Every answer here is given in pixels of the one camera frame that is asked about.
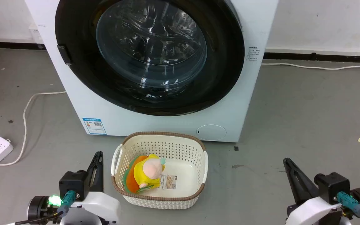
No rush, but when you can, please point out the black cable with teal plug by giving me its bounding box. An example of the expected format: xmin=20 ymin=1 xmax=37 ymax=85
xmin=337 ymin=191 xmax=360 ymax=225
xmin=14 ymin=190 xmax=76 ymax=225

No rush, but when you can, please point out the blue energy label sticker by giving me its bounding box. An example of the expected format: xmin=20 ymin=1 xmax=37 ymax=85
xmin=82 ymin=117 xmax=107 ymax=135

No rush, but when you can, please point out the white front-load washing machine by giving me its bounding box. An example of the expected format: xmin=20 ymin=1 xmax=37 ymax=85
xmin=25 ymin=0 xmax=279 ymax=143

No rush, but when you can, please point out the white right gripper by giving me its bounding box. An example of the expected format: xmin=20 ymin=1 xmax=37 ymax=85
xmin=283 ymin=158 xmax=344 ymax=225

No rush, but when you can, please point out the paper label card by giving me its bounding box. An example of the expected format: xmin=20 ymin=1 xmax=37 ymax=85
xmin=160 ymin=174 xmax=178 ymax=190

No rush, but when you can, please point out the black door handle latch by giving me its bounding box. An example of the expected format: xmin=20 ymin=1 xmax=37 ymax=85
xmin=57 ymin=45 xmax=72 ymax=66

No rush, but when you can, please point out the cream plastic laundry basket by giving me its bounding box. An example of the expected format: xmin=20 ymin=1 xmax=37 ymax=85
xmin=111 ymin=132 xmax=209 ymax=210

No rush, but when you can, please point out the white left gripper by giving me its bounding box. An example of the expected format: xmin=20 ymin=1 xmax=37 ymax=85
xmin=60 ymin=152 xmax=120 ymax=225

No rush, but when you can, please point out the yellow orange plush doll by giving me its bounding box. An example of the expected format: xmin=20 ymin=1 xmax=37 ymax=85
xmin=122 ymin=154 xmax=167 ymax=193

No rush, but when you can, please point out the round black glass washer door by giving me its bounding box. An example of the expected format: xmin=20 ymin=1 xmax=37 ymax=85
xmin=55 ymin=0 xmax=245 ymax=116

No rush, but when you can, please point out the round white filter cover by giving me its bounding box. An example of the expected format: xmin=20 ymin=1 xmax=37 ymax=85
xmin=196 ymin=124 xmax=227 ymax=141

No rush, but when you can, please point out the small text sticker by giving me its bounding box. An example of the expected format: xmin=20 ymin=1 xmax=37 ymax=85
xmin=247 ymin=47 xmax=260 ymax=62

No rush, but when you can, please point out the white power cable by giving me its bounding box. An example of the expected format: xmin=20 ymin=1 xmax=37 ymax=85
xmin=0 ymin=91 xmax=67 ymax=167
xmin=261 ymin=59 xmax=360 ymax=71

